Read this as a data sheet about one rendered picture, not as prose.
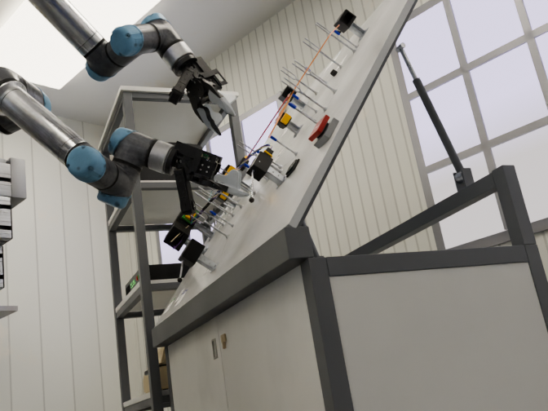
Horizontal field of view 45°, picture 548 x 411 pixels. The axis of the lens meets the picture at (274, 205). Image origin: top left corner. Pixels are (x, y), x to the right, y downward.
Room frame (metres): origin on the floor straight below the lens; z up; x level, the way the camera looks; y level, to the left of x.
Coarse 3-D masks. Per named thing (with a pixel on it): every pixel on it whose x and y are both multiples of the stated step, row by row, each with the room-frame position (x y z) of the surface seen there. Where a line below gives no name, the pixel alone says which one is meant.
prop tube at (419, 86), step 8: (416, 80) 1.60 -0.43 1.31; (416, 88) 1.61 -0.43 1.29; (424, 88) 1.61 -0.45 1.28; (424, 96) 1.61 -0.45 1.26; (424, 104) 1.62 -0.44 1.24; (432, 104) 1.61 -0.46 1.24; (432, 112) 1.61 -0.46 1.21; (432, 120) 1.62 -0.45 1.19; (440, 128) 1.62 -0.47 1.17; (440, 136) 1.62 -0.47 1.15; (448, 136) 1.62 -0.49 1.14; (448, 144) 1.62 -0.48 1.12; (448, 152) 1.63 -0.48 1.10; (456, 152) 1.63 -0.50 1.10; (456, 160) 1.63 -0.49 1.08; (456, 168) 1.64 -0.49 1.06; (456, 176) 1.64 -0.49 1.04
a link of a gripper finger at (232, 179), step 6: (228, 174) 1.48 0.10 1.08; (234, 174) 1.48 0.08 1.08; (222, 180) 1.48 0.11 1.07; (228, 180) 1.48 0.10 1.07; (234, 180) 1.48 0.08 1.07; (228, 186) 1.48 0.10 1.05; (234, 186) 1.49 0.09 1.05; (228, 192) 1.48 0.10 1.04; (234, 192) 1.49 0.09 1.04; (240, 192) 1.49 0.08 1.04
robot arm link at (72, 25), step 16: (32, 0) 1.38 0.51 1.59; (48, 0) 1.38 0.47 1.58; (64, 0) 1.40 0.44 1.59; (48, 16) 1.41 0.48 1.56; (64, 16) 1.41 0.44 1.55; (80, 16) 1.43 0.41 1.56; (64, 32) 1.44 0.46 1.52; (80, 32) 1.44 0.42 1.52; (96, 32) 1.47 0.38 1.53; (80, 48) 1.47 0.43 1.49; (96, 48) 1.48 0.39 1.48; (96, 64) 1.51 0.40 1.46; (112, 64) 1.49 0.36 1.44; (96, 80) 1.56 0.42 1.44
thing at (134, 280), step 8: (152, 264) 2.42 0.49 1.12; (160, 264) 2.43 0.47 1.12; (168, 264) 2.44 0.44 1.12; (176, 264) 2.45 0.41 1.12; (184, 264) 2.47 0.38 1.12; (136, 272) 2.50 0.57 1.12; (152, 272) 2.41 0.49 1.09; (160, 272) 2.43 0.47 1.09; (168, 272) 2.44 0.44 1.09; (176, 272) 2.45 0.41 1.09; (184, 272) 2.47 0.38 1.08; (136, 280) 2.49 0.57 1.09; (128, 288) 2.65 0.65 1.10
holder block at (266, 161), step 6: (258, 156) 1.54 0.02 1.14; (264, 156) 1.55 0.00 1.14; (252, 162) 1.56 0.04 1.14; (258, 162) 1.53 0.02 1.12; (264, 162) 1.54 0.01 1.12; (270, 162) 1.55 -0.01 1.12; (252, 168) 1.54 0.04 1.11; (258, 168) 1.53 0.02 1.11; (264, 168) 1.54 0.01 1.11; (258, 174) 1.55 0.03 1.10; (264, 174) 1.54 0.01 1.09; (258, 180) 1.57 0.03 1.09
